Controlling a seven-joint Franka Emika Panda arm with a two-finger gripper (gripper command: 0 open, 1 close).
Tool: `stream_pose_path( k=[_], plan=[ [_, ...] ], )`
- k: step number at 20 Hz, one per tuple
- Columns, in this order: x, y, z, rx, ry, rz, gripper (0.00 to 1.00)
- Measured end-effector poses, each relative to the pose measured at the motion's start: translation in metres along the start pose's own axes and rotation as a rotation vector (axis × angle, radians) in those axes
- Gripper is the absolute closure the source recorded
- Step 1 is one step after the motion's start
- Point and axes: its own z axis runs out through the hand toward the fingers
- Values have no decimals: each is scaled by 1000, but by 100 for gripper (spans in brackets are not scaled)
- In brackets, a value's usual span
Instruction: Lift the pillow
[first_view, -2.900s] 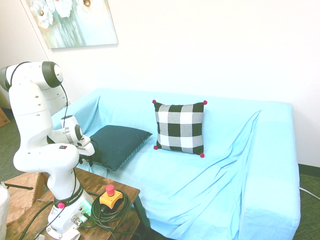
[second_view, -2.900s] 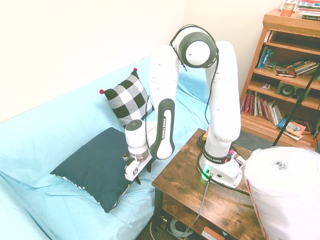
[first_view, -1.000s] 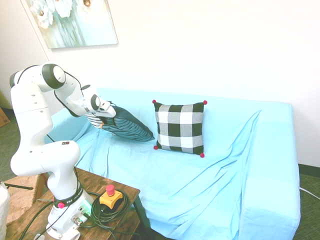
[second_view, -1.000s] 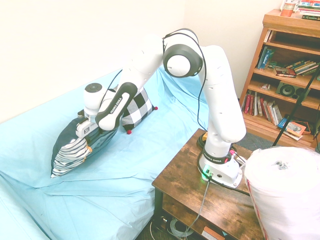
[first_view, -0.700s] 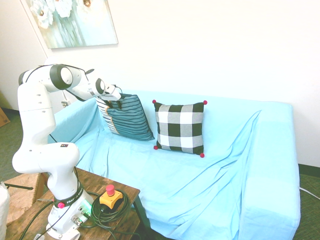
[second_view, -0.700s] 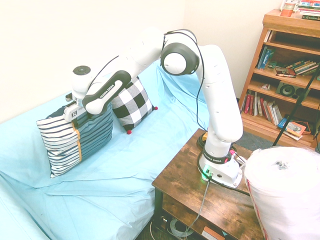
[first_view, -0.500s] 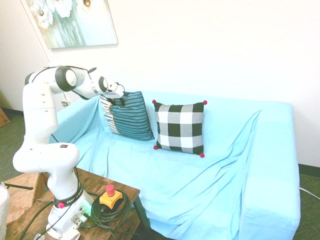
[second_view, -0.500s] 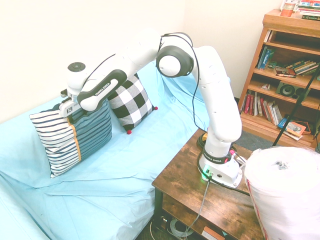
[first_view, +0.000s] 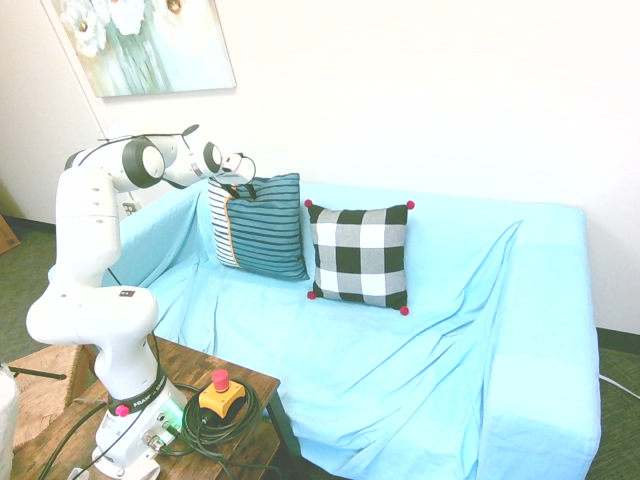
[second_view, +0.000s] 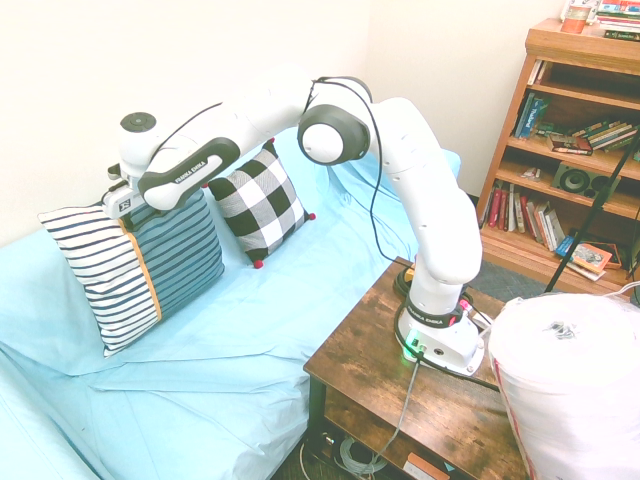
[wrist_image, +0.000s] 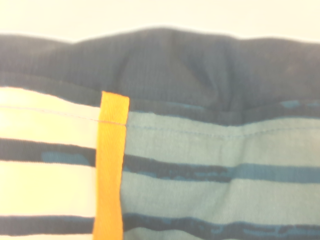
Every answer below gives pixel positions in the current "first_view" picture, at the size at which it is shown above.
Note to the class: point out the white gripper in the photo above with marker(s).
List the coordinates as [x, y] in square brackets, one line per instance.
[239, 169]

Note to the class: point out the dark teal striped pillow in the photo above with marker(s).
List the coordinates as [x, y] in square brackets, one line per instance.
[265, 235]

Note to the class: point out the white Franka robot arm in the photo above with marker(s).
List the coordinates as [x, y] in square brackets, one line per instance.
[90, 310]

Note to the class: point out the black white checkered pillow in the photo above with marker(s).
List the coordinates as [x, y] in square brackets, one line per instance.
[360, 252]

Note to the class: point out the floral canvas painting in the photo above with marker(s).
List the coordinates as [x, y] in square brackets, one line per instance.
[150, 45]

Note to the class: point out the rustic wooden table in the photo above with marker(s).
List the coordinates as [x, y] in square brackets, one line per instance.
[210, 365]

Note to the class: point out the yellow emergency stop button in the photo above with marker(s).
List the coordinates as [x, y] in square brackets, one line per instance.
[221, 398]

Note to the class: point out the sofa with light blue cover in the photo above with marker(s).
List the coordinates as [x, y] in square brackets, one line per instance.
[400, 350]

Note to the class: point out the brown cardboard box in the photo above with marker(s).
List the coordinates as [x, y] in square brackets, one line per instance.
[7, 235]

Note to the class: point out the woven wicker stool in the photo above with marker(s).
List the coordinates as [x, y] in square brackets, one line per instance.
[45, 365]

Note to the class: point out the white fabric bundle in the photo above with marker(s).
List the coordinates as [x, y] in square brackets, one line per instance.
[7, 425]

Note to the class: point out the white wall outlet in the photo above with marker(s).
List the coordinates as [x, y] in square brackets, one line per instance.
[129, 207]

